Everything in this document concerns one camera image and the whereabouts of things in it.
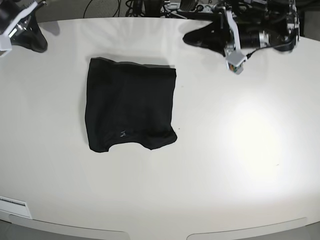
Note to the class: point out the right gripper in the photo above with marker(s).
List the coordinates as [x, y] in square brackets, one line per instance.
[19, 26]

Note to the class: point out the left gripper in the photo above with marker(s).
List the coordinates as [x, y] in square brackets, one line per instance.
[212, 36]

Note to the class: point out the black T-shirt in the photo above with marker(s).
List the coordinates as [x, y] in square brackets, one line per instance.
[127, 102]

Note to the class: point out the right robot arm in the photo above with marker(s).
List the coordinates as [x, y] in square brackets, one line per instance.
[19, 27]

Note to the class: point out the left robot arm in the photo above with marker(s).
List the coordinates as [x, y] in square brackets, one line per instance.
[248, 24]

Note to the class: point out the white power strip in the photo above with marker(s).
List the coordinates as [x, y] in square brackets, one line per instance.
[183, 8]

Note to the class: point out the white label plate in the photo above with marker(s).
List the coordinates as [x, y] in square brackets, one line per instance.
[15, 207]

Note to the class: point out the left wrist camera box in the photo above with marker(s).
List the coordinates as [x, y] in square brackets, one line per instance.
[235, 61]

